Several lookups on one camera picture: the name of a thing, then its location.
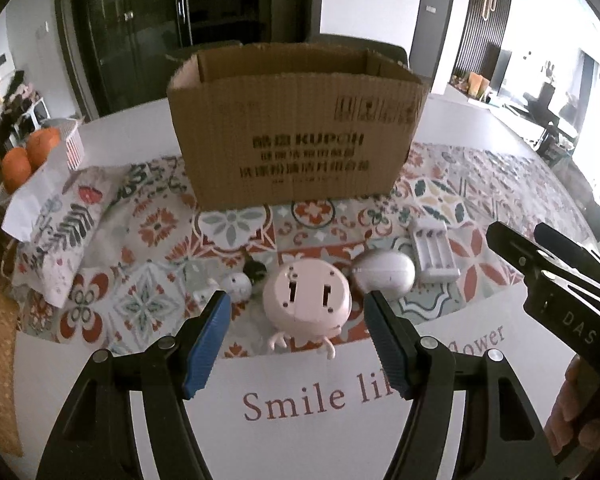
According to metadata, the white fruit basket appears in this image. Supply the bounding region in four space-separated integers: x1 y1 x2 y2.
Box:
42 118 85 171

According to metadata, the silver oval case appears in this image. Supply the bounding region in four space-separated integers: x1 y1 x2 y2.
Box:
350 248 416 301

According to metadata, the right dark dining chair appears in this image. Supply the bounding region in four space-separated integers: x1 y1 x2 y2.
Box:
306 34 410 67

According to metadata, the dark glass door cabinet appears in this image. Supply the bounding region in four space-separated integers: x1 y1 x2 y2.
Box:
55 0 322 120

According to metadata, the white figurine keychain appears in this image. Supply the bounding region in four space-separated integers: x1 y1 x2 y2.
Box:
190 256 268 311

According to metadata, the patterned table runner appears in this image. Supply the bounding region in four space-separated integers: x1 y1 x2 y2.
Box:
14 143 593 354

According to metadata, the white shelf with clutter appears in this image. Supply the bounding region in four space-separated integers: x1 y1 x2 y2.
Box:
0 70 50 151

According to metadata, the white battery charger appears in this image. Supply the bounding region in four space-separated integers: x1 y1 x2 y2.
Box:
408 218 460 284

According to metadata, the person right hand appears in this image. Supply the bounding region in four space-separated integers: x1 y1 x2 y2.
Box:
544 356 600 456

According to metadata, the orange fruit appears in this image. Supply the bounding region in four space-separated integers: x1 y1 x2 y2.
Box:
1 146 33 194
26 127 61 169

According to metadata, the brown cardboard box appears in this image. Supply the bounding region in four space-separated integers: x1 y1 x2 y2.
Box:
166 44 429 211

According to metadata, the white tv console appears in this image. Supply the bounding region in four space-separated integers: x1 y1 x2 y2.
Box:
443 72 545 146

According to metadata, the pink round character plug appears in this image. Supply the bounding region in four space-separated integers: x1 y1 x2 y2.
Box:
262 258 352 360

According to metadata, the patterned fabric tissue pouch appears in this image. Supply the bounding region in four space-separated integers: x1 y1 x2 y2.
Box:
12 165 130 309

